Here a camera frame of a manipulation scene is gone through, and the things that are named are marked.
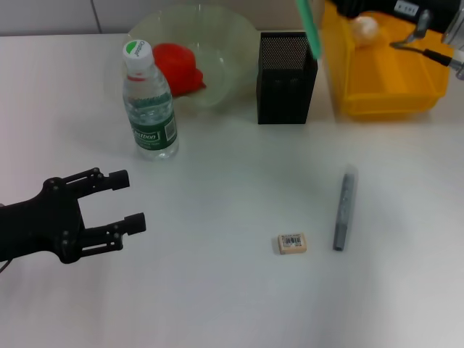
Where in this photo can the red-orange toy fruit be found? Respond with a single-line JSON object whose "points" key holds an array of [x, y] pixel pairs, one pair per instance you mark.
{"points": [[181, 69]]}

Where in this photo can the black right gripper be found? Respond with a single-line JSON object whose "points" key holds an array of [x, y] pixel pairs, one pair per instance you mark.
{"points": [[377, 7]]}

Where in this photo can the black mesh pen holder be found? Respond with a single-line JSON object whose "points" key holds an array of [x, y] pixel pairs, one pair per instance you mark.
{"points": [[284, 98]]}

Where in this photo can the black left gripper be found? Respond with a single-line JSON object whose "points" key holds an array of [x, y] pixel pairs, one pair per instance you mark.
{"points": [[40, 224]]}

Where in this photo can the yellow plastic storage bin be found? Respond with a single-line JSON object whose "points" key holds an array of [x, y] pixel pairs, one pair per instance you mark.
{"points": [[391, 79]]}

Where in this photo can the beige eraser with barcode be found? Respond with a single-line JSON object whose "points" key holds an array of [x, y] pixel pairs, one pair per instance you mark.
{"points": [[293, 243]]}

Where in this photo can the translucent green wavy fruit bowl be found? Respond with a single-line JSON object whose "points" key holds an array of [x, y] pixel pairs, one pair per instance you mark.
{"points": [[224, 54]]}

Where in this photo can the white paper ball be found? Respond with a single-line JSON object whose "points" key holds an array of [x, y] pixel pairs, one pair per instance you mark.
{"points": [[365, 30]]}

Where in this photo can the green utility knife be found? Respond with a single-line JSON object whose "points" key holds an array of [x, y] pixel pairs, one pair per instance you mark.
{"points": [[310, 25]]}

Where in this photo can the clear green-label water bottle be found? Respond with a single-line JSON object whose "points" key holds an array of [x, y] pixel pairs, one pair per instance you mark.
{"points": [[150, 108]]}

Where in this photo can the grey pen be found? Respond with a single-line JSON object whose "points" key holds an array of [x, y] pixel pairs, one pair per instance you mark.
{"points": [[344, 206]]}

